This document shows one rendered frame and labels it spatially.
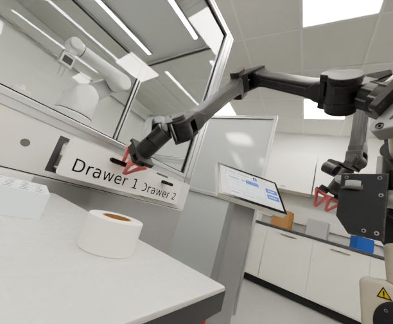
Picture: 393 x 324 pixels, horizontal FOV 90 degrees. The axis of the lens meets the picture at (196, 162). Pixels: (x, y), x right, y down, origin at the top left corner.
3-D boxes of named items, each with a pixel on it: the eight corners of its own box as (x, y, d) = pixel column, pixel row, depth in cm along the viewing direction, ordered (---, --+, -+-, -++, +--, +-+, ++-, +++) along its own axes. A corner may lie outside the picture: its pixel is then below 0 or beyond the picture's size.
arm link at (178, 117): (184, 115, 58) (192, 140, 63) (180, 103, 67) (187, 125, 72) (145, 127, 58) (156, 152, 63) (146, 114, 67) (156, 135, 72)
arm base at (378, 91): (411, 70, 39) (428, 100, 44) (371, 65, 45) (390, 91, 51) (372, 109, 42) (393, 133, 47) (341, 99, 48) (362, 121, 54)
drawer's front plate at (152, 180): (176, 204, 104) (182, 184, 106) (132, 193, 82) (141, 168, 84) (173, 204, 105) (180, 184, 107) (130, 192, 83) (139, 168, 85)
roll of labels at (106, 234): (137, 262, 24) (148, 229, 25) (72, 252, 21) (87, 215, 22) (129, 244, 30) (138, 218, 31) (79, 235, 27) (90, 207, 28)
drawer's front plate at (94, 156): (139, 196, 75) (149, 168, 77) (56, 174, 53) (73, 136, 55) (137, 195, 76) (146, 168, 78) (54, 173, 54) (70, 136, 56)
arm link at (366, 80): (384, 80, 47) (378, 101, 50) (348, 72, 55) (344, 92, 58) (350, 92, 46) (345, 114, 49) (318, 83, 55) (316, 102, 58)
